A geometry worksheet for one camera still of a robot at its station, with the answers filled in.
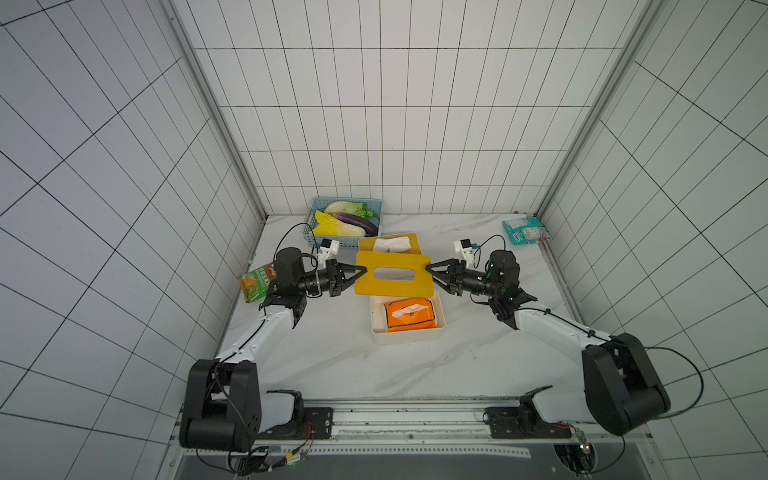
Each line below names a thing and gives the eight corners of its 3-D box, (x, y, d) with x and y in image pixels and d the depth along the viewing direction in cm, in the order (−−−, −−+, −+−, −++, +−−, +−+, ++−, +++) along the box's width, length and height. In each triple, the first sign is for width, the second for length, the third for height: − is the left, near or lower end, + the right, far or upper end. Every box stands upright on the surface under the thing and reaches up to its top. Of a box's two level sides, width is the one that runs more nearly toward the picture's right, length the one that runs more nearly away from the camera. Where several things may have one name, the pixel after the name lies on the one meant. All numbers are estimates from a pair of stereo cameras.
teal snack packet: (510, 244, 112) (512, 239, 110) (502, 222, 119) (504, 217, 117) (550, 244, 112) (553, 239, 109) (540, 222, 119) (542, 217, 117)
